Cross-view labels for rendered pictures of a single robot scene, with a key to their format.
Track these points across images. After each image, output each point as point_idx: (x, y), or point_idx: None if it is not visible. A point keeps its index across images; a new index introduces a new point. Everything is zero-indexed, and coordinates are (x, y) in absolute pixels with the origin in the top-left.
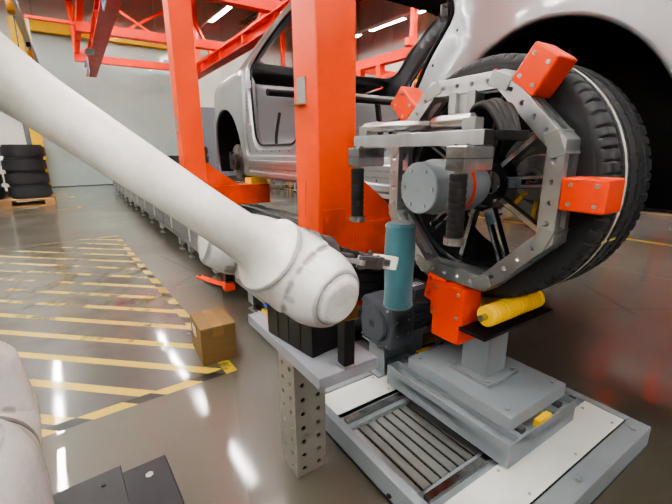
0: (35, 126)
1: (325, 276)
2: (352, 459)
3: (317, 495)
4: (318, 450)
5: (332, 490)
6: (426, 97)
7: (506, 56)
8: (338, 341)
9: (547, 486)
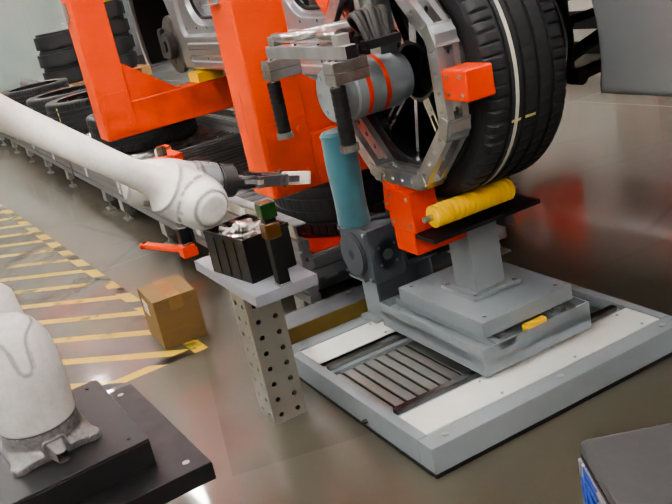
0: (20, 137)
1: (197, 194)
2: (335, 402)
3: (294, 434)
4: (294, 395)
5: (310, 428)
6: None
7: None
8: (270, 261)
9: (525, 385)
